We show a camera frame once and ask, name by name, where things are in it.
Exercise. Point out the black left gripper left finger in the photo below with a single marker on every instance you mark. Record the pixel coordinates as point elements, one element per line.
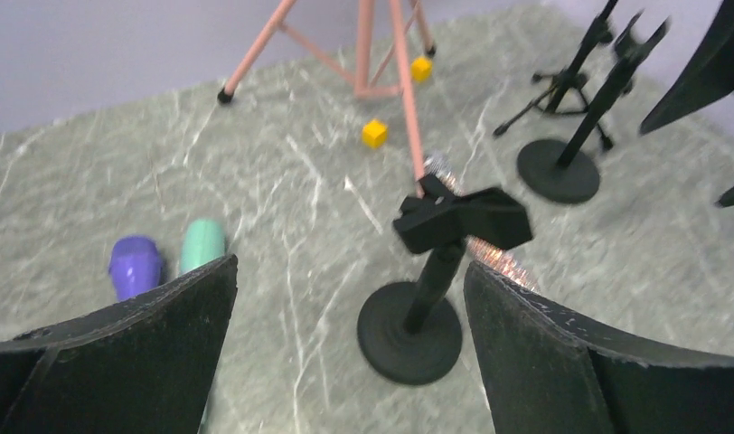
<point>144,365</point>

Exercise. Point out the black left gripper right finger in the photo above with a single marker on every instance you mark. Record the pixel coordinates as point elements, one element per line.
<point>549,369</point>

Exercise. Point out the purple toy microphone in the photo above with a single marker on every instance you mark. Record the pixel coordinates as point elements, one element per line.
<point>135,266</point>

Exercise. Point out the teal toy microphone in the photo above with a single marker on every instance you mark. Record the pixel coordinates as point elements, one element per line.
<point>203,242</point>

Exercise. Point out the black round-base mic stand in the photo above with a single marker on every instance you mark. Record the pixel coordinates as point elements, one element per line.
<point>558,170</point>
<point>408,331</point>

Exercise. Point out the black tripod mic stand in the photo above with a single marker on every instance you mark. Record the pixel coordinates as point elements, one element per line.
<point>570,78</point>

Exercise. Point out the yellow cube near stand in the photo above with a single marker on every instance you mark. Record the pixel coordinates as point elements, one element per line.
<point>375,133</point>

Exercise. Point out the pink music stand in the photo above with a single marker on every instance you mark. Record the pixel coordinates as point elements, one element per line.
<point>395,76</point>

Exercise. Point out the yellow cube far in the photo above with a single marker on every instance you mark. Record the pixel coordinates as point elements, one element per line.
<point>421,69</point>

